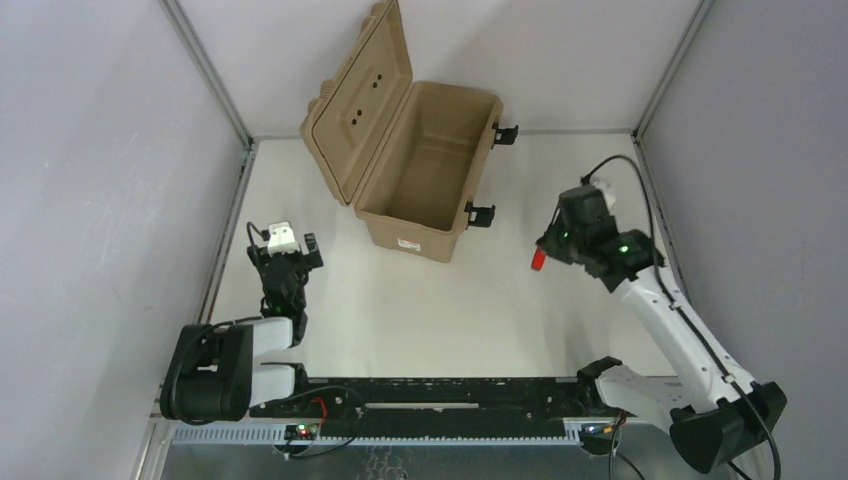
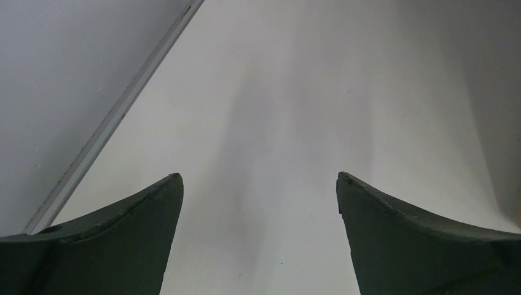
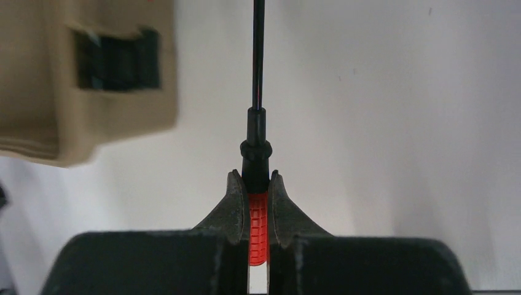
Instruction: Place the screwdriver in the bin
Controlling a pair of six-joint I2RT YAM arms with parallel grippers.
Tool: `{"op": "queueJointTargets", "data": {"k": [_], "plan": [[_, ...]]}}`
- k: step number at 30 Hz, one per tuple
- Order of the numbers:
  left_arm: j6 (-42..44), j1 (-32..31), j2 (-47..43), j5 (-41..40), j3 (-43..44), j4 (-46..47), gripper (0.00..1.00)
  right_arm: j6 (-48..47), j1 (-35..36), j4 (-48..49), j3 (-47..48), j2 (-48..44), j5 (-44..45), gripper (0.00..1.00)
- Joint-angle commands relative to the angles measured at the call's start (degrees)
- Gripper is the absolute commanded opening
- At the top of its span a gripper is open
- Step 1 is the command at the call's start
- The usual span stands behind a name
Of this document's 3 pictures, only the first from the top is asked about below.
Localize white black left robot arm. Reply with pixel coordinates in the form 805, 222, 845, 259
159, 227, 324, 426

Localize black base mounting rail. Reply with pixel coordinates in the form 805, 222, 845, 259
249, 377, 618, 438

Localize black toolbox latch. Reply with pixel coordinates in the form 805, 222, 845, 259
464, 201, 496, 228
491, 122, 520, 149

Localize tan plastic toolbox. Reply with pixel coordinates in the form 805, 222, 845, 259
300, 1, 505, 263

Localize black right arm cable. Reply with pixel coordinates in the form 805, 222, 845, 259
580, 154, 783, 480

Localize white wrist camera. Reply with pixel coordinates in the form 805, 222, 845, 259
266, 221, 300, 255
589, 176, 616, 208

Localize red black screwdriver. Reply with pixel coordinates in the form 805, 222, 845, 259
531, 247, 547, 271

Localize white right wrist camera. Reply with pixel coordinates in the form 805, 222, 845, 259
589, 176, 616, 208

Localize aluminium frame rail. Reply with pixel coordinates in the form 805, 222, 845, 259
159, 0, 257, 324

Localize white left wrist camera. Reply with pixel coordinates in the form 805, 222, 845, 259
266, 221, 300, 255

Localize black toolbox front latch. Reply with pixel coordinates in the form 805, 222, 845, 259
464, 201, 496, 228

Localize black toolbox rear latch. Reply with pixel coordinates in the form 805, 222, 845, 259
491, 122, 520, 149

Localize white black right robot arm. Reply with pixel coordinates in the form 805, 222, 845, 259
532, 185, 787, 478

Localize white slotted cable duct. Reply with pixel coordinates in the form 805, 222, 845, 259
171, 422, 581, 446

